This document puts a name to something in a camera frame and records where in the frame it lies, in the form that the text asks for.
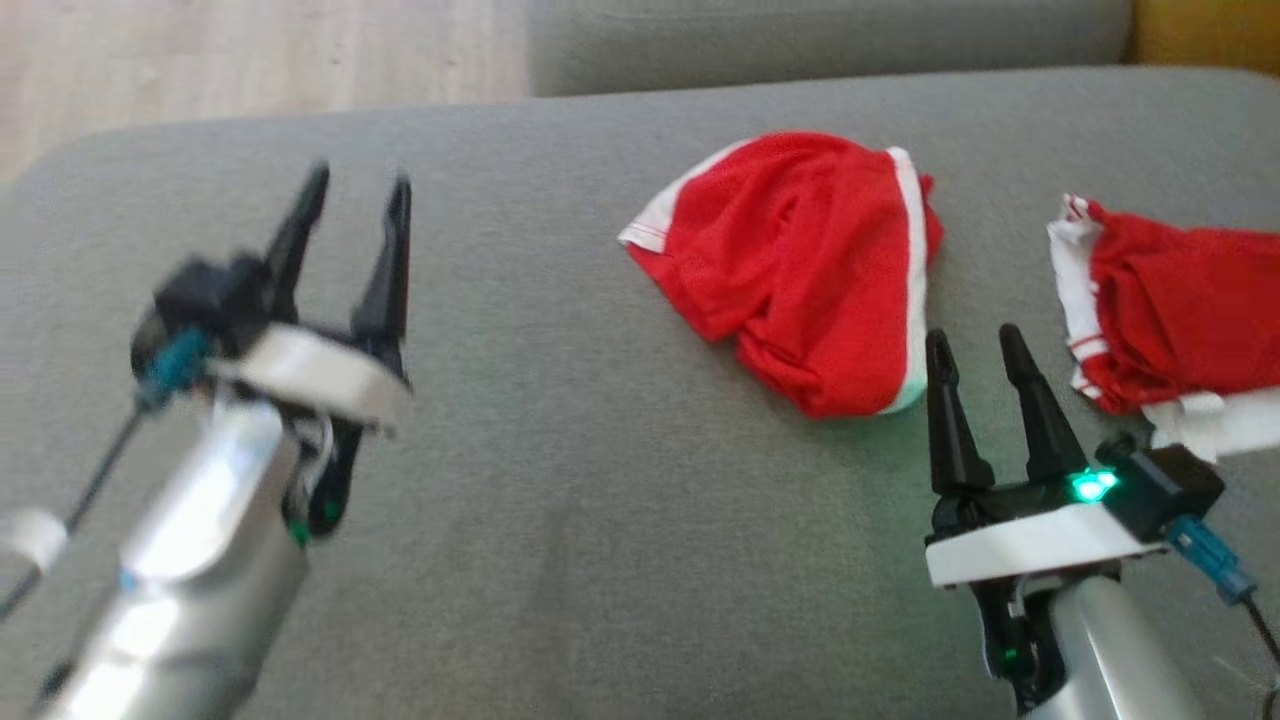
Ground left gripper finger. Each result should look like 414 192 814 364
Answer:
350 175 413 346
265 162 331 321

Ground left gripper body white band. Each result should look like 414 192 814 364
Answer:
215 322 416 541

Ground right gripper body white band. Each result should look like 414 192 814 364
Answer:
925 470 1166 713

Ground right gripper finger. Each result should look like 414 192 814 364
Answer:
925 328 996 498
998 323 1091 483

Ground red white basketball jersey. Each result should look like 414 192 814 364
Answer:
1048 195 1280 461

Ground red Bulls 23 shorts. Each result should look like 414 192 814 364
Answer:
618 132 944 419

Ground grey sofa seat cushion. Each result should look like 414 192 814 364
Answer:
0 65 1280 720

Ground white tape tab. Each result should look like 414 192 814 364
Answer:
0 508 69 573

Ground grey sofa back cushion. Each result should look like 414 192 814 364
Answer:
527 0 1136 98

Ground yellow object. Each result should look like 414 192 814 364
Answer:
1132 0 1280 76

